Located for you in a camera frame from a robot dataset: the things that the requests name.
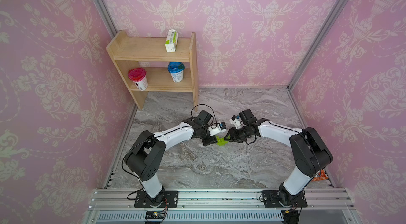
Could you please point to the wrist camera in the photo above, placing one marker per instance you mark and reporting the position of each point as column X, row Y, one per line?
column 217, row 128
column 236, row 122

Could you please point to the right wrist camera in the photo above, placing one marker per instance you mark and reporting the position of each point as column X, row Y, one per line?
column 236, row 122

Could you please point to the wooden shelf unit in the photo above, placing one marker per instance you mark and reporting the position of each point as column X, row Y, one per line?
column 128, row 53

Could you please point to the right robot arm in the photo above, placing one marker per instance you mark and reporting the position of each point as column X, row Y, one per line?
column 311, row 155

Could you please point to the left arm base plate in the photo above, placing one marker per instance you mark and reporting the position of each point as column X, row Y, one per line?
column 164, row 199

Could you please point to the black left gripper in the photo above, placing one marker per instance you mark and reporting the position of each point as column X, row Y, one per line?
column 212, row 140

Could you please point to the long green lego brick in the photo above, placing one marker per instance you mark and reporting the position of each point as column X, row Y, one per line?
column 221, row 141

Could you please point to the orange snack bag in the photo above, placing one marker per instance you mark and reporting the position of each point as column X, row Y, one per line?
column 321, row 176

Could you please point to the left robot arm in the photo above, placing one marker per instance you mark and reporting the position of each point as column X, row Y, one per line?
column 145, row 156

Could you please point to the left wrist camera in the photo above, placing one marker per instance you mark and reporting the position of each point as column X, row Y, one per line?
column 217, row 128

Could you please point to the white green carton box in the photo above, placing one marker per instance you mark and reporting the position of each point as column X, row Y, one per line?
column 171, row 41

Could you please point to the blue lid cup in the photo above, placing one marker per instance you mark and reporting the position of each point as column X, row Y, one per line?
column 176, row 69

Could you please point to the small circuit board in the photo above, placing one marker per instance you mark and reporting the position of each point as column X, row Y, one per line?
column 155, row 215

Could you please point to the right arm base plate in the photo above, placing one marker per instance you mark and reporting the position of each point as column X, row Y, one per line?
column 281, row 199

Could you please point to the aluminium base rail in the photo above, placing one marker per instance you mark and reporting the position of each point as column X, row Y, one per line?
column 223, row 206

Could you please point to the pink lid cup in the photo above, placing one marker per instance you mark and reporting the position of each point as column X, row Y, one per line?
column 139, row 77

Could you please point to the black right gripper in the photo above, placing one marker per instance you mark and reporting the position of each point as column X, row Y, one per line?
column 233, row 135

